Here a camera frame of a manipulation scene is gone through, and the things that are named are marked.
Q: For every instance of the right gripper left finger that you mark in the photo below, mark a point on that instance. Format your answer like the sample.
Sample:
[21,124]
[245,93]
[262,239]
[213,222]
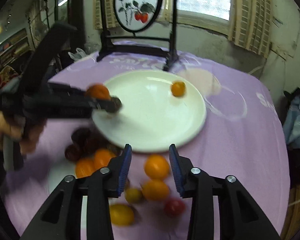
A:
[60,215]

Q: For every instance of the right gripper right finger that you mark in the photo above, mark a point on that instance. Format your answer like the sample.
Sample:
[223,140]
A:
[240,216]

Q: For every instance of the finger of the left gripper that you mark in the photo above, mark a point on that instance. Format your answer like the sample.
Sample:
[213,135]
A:
[113,105]
[64,90]

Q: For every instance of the textured orange mandarin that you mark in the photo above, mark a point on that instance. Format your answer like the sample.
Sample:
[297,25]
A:
[98,91]

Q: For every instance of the dark brown passion fruit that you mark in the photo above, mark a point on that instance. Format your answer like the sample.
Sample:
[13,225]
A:
[85,139]

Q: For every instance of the large orange mandarin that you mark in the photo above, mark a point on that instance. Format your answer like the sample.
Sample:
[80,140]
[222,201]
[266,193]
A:
[102,157]

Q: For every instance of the yellow lemon-like fruit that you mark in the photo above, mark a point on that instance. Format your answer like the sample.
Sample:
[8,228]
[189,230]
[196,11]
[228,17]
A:
[121,215]

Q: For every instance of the dark red plum tomato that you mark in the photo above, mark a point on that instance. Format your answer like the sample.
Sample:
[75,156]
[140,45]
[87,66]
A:
[72,153]

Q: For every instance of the small orange tomato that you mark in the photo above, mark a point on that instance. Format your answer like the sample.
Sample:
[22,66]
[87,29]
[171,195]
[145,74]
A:
[178,89]

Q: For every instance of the red cherry tomato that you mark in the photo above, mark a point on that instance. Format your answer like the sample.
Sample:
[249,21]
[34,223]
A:
[174,207]

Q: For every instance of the smooth orange tomato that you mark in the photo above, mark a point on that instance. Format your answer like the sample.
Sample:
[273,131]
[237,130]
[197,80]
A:
[155,190]
[156,167]

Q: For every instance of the yellow-green small fruit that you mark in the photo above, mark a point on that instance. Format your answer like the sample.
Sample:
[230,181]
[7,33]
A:
[133,195]

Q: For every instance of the person's left hand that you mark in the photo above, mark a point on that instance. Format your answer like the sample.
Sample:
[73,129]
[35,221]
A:
[28,145]

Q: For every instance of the white plastic bag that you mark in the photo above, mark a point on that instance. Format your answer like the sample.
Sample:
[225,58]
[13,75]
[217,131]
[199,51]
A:
[78,55]

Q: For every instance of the white oval plate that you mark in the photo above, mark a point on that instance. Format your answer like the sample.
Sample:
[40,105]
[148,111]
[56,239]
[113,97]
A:
[151,118]

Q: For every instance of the purple printed tablecloth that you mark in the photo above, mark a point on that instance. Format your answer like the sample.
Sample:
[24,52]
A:
[242,136]

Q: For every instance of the dark wooden cabinet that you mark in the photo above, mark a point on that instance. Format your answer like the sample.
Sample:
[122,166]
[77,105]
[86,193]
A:
[71,12]

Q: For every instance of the round painted screen stand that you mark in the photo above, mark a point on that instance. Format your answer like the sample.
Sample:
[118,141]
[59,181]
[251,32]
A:
[135,16]

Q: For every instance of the blue cloth pile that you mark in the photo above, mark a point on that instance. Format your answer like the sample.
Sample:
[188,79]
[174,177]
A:
[291,126]

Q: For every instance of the left checked curtain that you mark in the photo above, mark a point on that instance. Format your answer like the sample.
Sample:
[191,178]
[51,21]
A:
[109,13]

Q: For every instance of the checked curtain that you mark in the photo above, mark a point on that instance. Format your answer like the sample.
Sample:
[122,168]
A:
[250,24]
[109,13]

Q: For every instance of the right checked curtain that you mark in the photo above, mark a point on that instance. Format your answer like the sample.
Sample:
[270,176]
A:
[250,24]

